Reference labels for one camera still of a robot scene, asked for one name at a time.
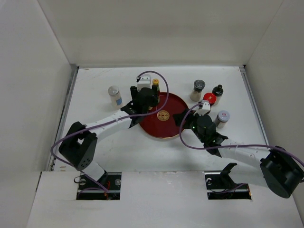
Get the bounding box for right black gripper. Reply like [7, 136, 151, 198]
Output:
[173, 108, 206, 143]

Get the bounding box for silver lid pepper jar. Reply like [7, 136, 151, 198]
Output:
[214, 110, 230, 128]

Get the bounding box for purple cable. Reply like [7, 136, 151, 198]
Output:
[51, 71, 170, 194]
[179, 102, 304, 168]

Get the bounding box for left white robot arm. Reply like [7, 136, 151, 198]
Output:
[59, 85, 158, 190]

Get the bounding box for grey lid spice shaker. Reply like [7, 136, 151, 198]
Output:
[190, 79, 206, 102]

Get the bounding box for red round tray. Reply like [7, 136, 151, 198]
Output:
[140, 93, 188, 138]

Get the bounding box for red lid sauce jar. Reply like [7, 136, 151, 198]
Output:
[203, 93, 217, 106]

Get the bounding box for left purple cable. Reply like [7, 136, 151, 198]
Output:
[51, 71, 170, 194]

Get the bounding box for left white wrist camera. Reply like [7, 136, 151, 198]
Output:
[136, 74, 151, 91]

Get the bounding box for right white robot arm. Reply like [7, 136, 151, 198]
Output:
[173, 109, 304, 199]

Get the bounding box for tall silver lid jar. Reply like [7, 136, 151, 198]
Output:
[108, 85, 123, 109]

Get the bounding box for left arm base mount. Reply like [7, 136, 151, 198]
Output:
[74, 172, 122, 200]

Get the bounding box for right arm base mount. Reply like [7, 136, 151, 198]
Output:
[204, 163, 251, 200]

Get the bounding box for black cap small bottle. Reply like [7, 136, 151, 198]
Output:
[212, 85, 224, 105]

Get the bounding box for green label sauce bottle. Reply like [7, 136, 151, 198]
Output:
[152, 78, 160, 103]

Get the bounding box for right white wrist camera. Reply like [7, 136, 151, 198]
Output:
[195, 100, 211, 116]

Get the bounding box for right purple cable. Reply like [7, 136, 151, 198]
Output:
[179, 102, 304, 168]

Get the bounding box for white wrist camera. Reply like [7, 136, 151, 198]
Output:
[136, 74, 151, 91]
[195, 100, 211, 116]

